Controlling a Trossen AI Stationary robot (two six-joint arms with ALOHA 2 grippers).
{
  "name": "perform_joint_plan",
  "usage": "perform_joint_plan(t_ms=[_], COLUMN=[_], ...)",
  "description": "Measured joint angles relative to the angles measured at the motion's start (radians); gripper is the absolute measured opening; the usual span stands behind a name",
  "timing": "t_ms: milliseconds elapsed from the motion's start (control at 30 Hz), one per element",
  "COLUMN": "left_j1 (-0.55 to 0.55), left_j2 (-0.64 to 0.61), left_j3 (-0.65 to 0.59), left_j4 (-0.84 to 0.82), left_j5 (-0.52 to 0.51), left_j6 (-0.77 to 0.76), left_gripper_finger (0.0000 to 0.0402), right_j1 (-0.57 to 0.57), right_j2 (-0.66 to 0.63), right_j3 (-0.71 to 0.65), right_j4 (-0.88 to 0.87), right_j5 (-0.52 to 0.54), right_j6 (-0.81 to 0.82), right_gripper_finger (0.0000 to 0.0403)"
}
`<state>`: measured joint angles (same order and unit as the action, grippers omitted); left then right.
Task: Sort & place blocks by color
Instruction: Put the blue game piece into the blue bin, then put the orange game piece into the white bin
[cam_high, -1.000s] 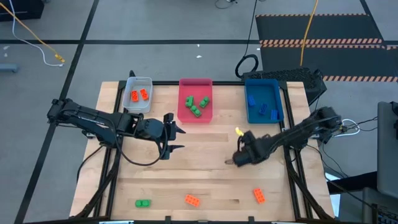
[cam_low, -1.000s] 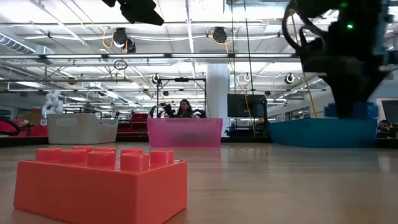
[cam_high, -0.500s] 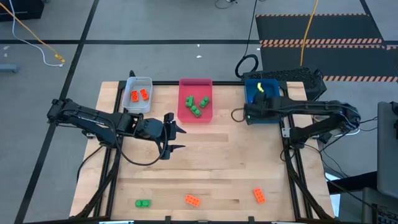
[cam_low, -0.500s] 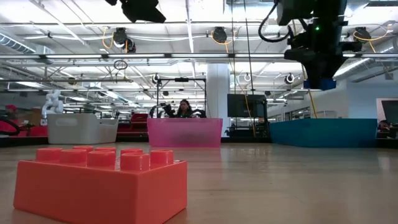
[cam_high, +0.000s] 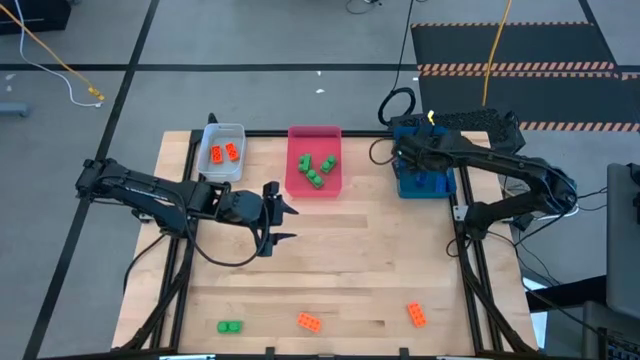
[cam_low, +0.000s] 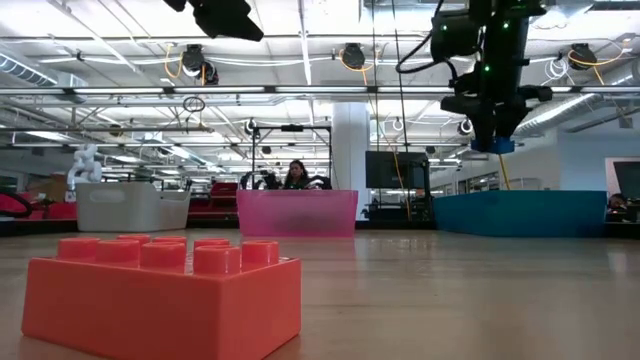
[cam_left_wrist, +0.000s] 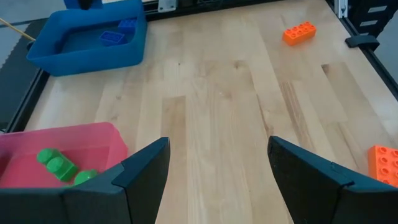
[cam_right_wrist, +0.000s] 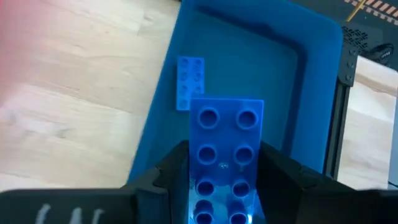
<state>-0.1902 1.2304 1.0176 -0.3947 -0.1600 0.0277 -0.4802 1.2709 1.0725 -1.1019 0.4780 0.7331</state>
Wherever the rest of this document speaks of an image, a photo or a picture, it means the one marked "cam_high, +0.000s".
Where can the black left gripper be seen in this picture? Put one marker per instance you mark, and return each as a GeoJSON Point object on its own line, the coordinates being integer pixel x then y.
{"type": "Point", "coordinates": [250, 210]}

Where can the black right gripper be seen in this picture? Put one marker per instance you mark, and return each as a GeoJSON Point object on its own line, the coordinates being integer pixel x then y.
{"type": "Point", "coordinates": [425, 150]}

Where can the green toy brick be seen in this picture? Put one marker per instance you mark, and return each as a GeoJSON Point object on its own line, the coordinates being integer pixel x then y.
{"type": "Point", "coordinates": [305, 163]}
{"type": "Point", "coordinates": [315, 178]}
{"type": "Point", "coordinates": [328, 164]}
{"type": "Point", "coordinates": [229, 326]}

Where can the orange toy brick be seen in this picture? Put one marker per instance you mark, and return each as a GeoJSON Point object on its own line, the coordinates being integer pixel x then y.
{"type": "Point", "coordinates": [308, 322]}
{"type": "Point", "coordinates": [232, 151]}
{"type": "Point", "coordinates": [216, 154]}
{"type": "Point", "coordinates": [416, 314]}

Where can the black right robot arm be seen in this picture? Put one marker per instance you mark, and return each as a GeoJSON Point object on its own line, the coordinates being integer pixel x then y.
{"type": "Point", "coordinates": [525, 167]}

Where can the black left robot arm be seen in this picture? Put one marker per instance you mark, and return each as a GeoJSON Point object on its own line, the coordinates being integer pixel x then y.
{"type": "Point", "coordinates": [140, 192]}

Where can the yellow tag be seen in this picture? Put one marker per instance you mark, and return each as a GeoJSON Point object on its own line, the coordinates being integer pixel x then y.
{"type": "Point", "coordinates": [431, 117]}

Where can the blue plastic bin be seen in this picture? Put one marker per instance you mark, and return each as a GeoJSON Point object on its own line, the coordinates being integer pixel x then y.
{"type": "Point", "coordinates": [407, 186]}

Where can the silver mounting plate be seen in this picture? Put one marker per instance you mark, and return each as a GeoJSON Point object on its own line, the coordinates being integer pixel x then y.
{"type": "Point", "coordinates": [460, 213]}

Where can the white plastic bin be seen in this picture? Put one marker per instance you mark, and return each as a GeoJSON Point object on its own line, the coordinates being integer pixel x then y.
{"type": "Point", "coordinates": [220, 172]}

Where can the red translucent plastic bin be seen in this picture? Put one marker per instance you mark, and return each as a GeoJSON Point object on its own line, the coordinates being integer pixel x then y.
{"type": "Point", "coordinates": [314, 142]}

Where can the black hazard-striped mat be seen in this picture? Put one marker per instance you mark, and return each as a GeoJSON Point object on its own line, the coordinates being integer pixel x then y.
{"type": "Point", "coordinates": [550, 45]}
{"type": "Point", "coordinates": [550, 100]}

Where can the grey monitor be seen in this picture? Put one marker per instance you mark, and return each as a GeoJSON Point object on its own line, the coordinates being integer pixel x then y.
{"type": "Point", "coordinates": [622, 240]}

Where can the black furniture base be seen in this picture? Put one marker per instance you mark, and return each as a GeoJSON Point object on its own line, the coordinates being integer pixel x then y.
{"type": "Point", "coordinates": [595, 327]}

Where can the grey bar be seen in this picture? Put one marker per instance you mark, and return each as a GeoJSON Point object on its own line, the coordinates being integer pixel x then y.
{"type": "Point", "coordinates": [14, 108]}

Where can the black box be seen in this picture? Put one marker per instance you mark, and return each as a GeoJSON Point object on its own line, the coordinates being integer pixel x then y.
{"type": "Point", "coordinates": [35, 15]}

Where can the black aluminium table frame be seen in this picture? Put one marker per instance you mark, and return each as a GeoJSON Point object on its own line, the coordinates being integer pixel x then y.
{"type": "Point", "coordinates": [325, 133]}

